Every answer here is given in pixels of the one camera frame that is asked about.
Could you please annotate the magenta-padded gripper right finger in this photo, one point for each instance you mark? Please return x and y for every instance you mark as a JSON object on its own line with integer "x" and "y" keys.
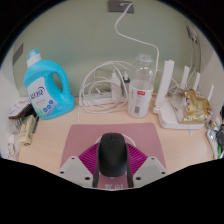
{"x": 150, "y": 168}

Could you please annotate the wall power adapter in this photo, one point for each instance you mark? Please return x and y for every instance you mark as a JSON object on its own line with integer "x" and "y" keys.
{"x": 192, "y": 34}

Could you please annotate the grey wall outlet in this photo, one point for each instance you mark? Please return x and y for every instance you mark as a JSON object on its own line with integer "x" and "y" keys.
{"x": 116, "y": 6}

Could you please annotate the grey zip pouch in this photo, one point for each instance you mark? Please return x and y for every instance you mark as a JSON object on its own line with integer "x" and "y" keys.
{"x": 220, "y": 135}

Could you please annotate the black computer mouse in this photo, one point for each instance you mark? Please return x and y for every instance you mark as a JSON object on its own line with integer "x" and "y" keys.
{"x": 113, "y": 156}

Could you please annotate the grey wall plate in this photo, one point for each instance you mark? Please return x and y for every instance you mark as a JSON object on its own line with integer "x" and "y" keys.
{"x": 18, "y": 54}

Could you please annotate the white power strip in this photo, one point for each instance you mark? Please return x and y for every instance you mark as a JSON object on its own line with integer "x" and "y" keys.
{"x": 96, "y": 99}

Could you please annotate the small yellow box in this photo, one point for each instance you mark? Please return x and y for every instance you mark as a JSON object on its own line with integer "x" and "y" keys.
{"x": 26, "y": 130}

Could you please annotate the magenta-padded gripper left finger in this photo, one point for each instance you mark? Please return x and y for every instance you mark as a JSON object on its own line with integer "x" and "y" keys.
{"x": 74, "y": 168}

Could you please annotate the white router with antennas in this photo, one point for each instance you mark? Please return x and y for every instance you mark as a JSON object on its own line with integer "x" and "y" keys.
{"x": 168, "y": 115}

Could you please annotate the crumpled clear plastic bags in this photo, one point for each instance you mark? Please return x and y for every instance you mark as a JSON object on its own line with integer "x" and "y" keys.
{"x": 12, "y": 140}

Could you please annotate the white plug-in charger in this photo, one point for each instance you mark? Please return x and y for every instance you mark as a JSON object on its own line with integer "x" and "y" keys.
{"x": 115, "y": 87}

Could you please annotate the gold snack bag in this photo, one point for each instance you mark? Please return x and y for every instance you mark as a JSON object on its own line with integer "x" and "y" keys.
{"x": 196, "y": 106}

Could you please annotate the blue detergent bottle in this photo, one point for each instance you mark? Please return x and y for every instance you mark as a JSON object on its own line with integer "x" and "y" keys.
{"x": 41, "y": 95}

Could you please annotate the stack of books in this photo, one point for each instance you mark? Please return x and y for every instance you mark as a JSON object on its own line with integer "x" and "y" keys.
{"x": 20, "y": 107}

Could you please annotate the clear plastic bottle white label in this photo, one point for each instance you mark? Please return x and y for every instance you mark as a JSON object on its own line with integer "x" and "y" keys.
{"x": 140, "y": 100}

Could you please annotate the white remote control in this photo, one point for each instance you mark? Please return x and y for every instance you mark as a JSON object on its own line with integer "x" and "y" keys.
{"x": 211, "y": 138}

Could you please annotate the pink printed mouse pad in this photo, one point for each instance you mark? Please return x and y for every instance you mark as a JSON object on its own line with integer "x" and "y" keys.
{"x": 81, "y": 136}

